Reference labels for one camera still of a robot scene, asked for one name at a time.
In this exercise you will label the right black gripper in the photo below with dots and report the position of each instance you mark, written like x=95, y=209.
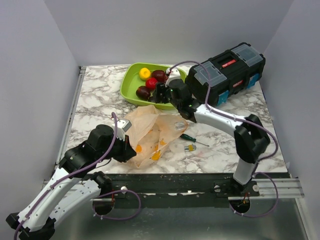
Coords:
x=161, y=89

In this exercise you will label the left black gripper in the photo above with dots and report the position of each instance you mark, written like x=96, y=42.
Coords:
x=128, y=151

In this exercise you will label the red fake pomegranate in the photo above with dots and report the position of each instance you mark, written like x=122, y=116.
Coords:
x=151, y=84

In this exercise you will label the dark brown fake pepper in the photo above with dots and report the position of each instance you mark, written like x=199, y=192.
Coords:
x=143, y=93

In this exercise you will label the yellow fake banana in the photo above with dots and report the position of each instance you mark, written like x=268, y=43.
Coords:
x=144, y=74

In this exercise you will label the orange plastic bag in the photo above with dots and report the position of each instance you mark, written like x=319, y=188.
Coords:
x=150, y=134

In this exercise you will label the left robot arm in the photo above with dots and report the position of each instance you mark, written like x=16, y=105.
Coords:
x=38, y=221

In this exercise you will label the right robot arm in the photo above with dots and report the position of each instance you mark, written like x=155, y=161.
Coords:
x=251, y=138

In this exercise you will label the red fake apple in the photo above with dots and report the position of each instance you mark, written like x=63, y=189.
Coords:
x=159, y=75

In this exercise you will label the green plastic tray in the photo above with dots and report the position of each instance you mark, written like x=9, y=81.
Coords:
x=131, y=82

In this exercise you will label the hex key set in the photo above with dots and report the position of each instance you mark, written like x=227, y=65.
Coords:
x=190, y=148

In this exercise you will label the black toolbox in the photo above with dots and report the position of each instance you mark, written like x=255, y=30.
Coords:
x=226, y=74

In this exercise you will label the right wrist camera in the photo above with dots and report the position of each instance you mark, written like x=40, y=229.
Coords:
x=172, y=74

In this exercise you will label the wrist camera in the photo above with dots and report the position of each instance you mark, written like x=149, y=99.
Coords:
x=172, y=74
x=121, y=127

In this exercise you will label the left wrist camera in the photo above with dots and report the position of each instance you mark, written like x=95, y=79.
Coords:
x=121, y=127

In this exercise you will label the black mounting rail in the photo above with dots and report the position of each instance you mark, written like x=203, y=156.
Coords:
x=175, y=190

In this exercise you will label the green handled screwdriver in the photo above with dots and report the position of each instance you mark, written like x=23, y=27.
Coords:
x=191, y=139

